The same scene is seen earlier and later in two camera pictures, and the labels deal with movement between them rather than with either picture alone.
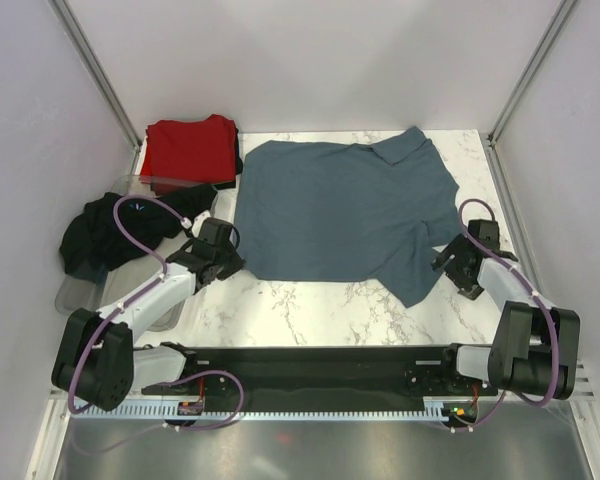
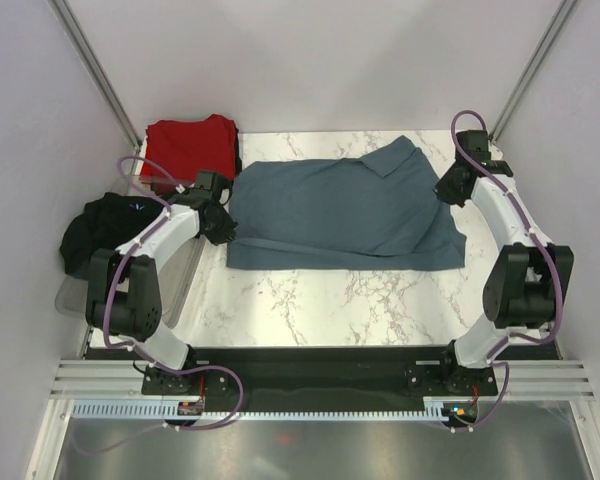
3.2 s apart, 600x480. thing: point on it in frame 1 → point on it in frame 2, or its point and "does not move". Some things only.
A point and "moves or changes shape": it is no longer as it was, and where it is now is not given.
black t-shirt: [91, 242] does not move
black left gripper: [235, 265] → [227, 233]
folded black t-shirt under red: [238, 165] does not move
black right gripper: [468, 288] → [443, 190]
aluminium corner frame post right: [548, 41] does not move
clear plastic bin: [80, 292] does not move
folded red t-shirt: [189, 152] does not move
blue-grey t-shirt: [322, 212] moves or changes shape
